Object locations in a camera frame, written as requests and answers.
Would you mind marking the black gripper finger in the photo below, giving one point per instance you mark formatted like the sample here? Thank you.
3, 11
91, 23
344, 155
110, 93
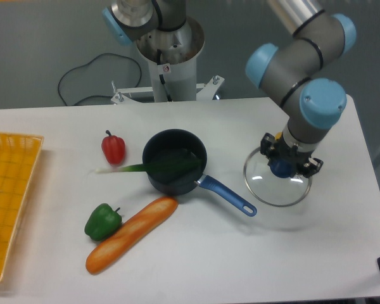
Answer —
310, 167
268, 147

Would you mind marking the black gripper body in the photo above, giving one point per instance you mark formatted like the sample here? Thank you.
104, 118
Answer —
288, 159

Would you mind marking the glass lid blue knob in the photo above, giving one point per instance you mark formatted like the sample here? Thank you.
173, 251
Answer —
273, 182

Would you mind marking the dark blue saucepan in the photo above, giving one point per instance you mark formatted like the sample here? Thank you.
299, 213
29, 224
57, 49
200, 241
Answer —
177, 143

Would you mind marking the green onion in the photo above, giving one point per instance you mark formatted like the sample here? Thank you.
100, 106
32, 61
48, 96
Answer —
130, 168

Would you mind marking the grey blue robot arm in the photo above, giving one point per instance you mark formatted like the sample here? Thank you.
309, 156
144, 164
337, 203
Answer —
286, 76

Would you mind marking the yellow bell pepper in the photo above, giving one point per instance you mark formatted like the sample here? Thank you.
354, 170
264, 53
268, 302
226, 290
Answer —
277, 135

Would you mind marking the red bell pepper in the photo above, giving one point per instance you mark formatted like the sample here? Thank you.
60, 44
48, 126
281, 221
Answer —
114, 149

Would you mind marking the orange baguette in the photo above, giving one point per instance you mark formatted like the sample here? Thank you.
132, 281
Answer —
136, 228

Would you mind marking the green bell pepper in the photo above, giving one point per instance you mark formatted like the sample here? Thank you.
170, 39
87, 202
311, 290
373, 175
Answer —
103, 222

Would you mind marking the yellow wicker basket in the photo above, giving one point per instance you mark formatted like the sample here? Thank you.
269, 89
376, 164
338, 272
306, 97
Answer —
19, 154

